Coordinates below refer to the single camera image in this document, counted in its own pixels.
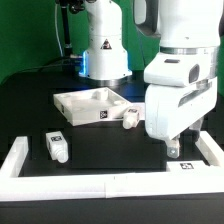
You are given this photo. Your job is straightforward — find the black cables on table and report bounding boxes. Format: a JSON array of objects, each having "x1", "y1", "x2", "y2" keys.
[{"x1": 9, "y1": 54, "x2": 84, "y2": 76}]

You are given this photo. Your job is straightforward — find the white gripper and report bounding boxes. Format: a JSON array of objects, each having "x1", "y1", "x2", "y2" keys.
[{"x1": 145, "y1": 78, "x2": 217, "y2": 158}]

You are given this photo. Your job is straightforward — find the white square tabletop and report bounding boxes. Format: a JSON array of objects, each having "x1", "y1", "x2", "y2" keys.
[{"x1": 53, "y1": 87, "x2": 132, "y2": 126}]

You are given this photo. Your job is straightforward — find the white sheet with tags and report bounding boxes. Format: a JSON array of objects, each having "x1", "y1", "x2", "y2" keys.
[{"x1": 112, "y1": 102, "x2": 145, "y2": 120}]

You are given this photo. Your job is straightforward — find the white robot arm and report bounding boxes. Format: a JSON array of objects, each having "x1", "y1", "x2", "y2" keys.
[{"x1": 69, "y1": 0, "x2": 224, "y2": 158}]

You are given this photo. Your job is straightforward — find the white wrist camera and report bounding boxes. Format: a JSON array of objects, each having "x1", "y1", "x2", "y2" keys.
[{"x1": 144, "y1": 53, "x2": 200, "y2": 87}]

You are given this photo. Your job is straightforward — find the black camera stand pole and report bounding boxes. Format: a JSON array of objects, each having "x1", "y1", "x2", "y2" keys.
[{"x1": 55, "y1": 0, "x2": 85, "y2": 58}]

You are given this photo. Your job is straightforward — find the white U-shaped obstacle fence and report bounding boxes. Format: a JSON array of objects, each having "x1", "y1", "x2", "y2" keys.
[{"x1": 0, "y1": 131, "x2": 224, "y2": 202}]

